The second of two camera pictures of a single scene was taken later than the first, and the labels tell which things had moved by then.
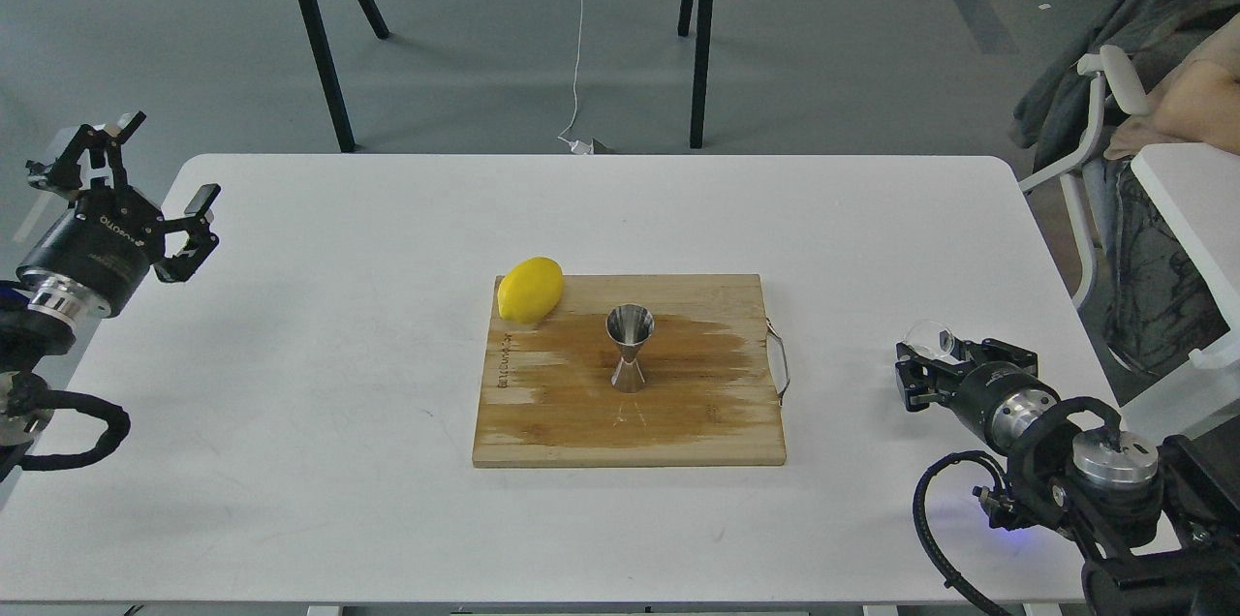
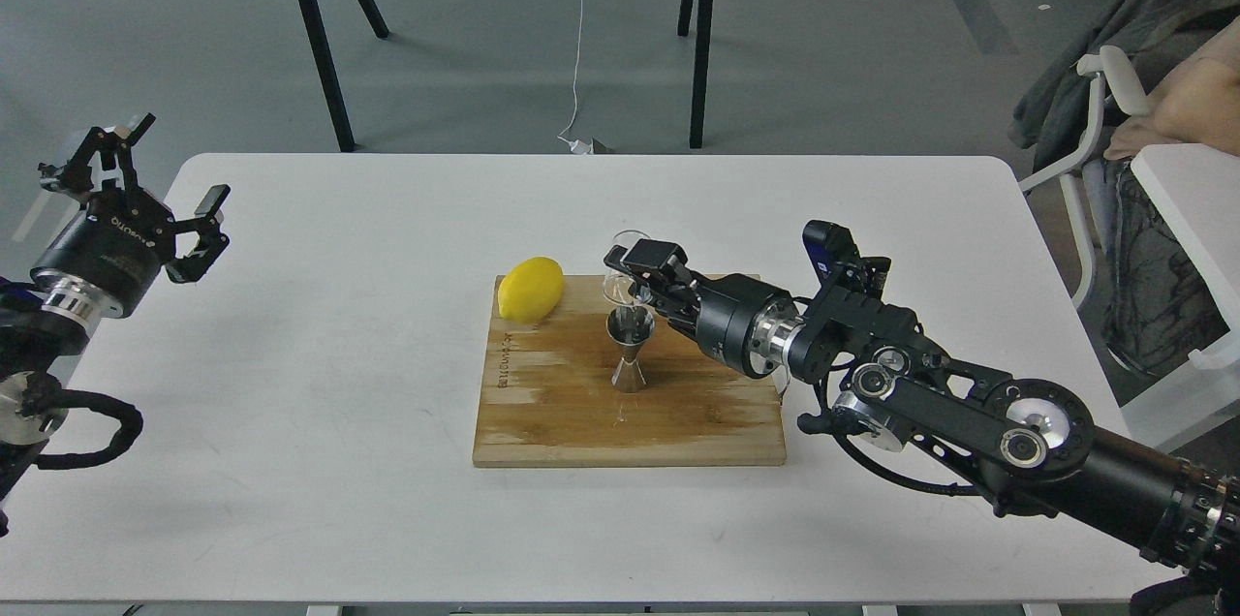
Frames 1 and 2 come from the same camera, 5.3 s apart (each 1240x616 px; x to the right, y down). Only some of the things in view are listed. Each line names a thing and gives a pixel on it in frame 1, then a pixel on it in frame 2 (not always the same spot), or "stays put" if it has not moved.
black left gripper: [96, 258] stays put
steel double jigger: [629, 324] stays put
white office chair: [1119, 84] stays put
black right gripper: [1001, 393] → [736, 319]
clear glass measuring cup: [934, 338] → [616, 284]
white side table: [1194, 189] stays put
